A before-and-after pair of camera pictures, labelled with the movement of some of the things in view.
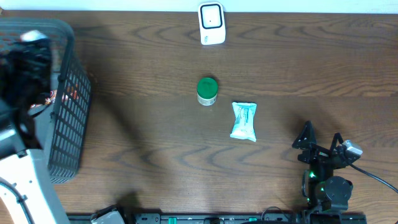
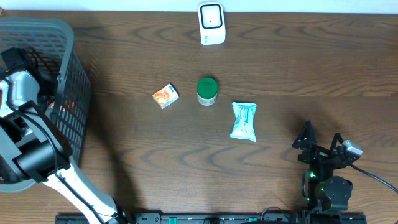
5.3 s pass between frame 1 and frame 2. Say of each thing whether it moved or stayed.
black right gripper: stayed
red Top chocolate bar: moved
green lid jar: stayed
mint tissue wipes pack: stayed
